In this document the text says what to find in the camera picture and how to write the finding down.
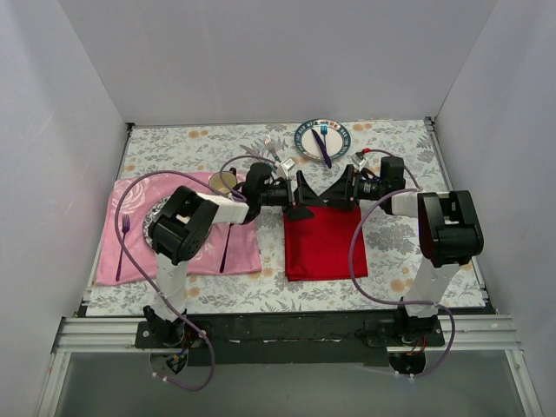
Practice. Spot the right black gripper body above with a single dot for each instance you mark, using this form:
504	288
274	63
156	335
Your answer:
351	188

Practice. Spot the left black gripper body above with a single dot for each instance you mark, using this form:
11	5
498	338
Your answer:
289	194

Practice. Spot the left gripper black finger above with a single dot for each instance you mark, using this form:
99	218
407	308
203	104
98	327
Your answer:
298	213
304	195

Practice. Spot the red cloth napkin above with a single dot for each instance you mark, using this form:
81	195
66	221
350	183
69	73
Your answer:
316	249

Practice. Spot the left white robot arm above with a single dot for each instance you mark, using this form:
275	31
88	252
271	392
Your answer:
181	227

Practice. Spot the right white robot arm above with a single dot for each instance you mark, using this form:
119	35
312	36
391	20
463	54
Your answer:
449	237

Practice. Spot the cream enamel mug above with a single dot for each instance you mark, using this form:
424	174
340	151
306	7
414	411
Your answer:
224	182

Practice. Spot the white plate blue rim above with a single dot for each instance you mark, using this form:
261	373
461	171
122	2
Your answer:
338	139

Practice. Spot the purple knife on plate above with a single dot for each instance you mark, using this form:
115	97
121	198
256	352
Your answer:
324	153

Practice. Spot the blue fork on plate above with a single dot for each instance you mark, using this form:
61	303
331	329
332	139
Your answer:
324	132

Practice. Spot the purple spoon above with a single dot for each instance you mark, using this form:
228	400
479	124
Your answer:
225	251

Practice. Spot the blue floral plate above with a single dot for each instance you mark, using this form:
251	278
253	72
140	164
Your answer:
149	217

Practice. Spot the pink floral placemat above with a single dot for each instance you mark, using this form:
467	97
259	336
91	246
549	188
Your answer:
115	269

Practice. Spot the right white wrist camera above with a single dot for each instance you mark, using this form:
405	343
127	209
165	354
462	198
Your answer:
359	159

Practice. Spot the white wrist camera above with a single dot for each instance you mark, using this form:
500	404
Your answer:
359	159
286	167

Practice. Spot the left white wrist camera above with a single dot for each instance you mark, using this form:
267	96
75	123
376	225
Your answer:
286	167

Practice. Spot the teal handled knife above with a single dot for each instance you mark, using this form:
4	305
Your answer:
253	153

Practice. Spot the teal handled fork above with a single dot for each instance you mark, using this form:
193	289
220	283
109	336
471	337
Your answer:
270	146

